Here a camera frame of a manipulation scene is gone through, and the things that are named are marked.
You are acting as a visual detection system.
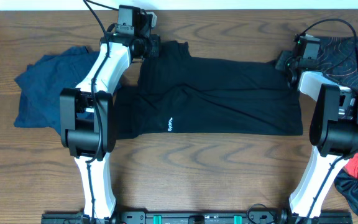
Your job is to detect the black Sydro t-shirt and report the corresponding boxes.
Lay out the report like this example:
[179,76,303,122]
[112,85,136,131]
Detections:
[115,41,303,139]

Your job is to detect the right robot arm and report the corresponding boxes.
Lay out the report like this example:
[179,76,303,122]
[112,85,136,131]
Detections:
[275,34,358,223]

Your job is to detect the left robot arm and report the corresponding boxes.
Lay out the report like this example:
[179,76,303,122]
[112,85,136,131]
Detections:
[60,5,160,223]

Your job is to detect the folded navy blue shorts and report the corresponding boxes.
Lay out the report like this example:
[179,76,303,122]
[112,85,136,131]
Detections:
[14,46,99,133]

